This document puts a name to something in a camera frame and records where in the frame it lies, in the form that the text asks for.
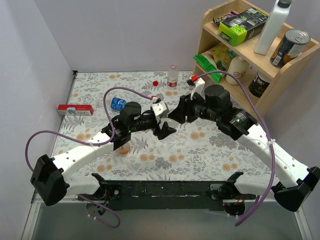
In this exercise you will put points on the white tall bottle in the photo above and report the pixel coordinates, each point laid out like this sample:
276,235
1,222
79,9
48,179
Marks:
272,26

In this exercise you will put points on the cream round bottle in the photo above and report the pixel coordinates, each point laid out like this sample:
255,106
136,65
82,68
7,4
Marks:
238,67

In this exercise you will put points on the wooden shelf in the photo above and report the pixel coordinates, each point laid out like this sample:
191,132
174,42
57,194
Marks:
281,78

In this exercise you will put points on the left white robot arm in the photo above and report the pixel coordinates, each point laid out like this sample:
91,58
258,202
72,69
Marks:
53,178

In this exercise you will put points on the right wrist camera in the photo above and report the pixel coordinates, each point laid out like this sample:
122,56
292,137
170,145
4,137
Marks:
198,85

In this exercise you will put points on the red label water bottle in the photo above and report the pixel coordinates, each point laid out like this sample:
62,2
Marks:
172,76

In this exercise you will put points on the green chip bag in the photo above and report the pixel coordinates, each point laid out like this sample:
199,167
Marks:
218,58

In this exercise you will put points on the snack packet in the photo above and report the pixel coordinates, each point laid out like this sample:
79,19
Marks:
218,20

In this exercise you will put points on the blue label water bottle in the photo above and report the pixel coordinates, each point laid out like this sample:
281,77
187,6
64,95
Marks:
114,103

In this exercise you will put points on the orange juice bottle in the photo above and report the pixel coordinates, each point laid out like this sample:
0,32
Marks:
124,149

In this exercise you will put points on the green black box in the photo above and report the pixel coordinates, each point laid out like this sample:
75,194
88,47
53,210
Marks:
242,27

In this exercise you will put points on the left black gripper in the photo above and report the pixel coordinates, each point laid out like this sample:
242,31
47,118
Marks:
157,121

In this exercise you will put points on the silver jar lid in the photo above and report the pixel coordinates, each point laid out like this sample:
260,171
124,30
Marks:
171,123

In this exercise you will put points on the tin can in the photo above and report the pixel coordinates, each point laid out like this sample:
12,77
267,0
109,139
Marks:
291,45

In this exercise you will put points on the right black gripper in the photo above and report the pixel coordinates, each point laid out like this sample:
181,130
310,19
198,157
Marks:
187,107

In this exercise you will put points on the black jar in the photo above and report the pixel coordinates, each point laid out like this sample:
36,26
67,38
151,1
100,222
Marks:
259,84

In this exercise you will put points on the red toothpaste box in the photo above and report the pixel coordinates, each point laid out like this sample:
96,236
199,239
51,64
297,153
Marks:
75,109

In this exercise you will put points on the black base frame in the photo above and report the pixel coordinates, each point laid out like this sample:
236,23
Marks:
121,195

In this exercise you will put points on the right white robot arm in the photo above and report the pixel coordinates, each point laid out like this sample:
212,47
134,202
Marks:
293,181

